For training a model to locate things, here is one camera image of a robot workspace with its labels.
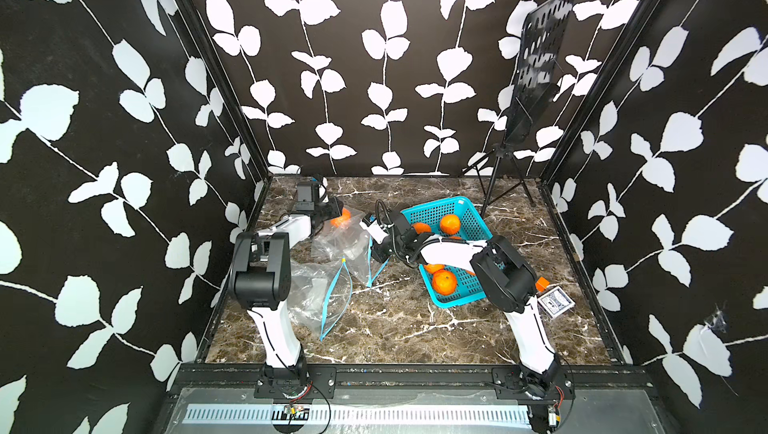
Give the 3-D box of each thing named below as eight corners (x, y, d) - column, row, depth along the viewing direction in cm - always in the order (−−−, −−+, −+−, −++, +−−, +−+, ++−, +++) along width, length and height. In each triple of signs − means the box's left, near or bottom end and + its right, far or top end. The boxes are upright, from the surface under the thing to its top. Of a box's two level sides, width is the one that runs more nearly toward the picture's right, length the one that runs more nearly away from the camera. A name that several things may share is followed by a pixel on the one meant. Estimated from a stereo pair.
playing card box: (554, 320, 87) (558, 317, 85) (536, 299, 91) (539, 296, 89) (573, 307, 89) (577, 304, 88) (555, 287, 93) (558, 284, 92)
